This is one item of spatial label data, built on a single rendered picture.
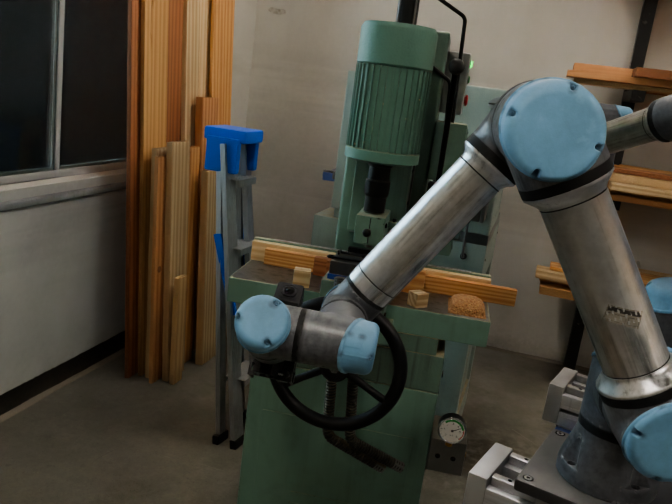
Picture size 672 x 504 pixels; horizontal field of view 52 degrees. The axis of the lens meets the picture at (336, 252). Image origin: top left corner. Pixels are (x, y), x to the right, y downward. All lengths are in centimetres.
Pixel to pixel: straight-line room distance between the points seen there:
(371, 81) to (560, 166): 81
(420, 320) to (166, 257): 165
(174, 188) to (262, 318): 208
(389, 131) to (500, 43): 239
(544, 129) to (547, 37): 308
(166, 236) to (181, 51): 85
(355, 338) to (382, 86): 78
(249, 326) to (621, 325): 47
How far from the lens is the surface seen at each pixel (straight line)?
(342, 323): 94
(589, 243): 89
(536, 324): 407
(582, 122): 85
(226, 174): 244
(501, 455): 130
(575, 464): 118
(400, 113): 158
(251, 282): 161
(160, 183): 294
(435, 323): 157
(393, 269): 102
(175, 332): 307
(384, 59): 158
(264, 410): 171
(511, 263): 399
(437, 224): 100
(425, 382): 162
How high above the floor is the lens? 137
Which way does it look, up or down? 14 degrees down
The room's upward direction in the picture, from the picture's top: 8 degrees clockwise
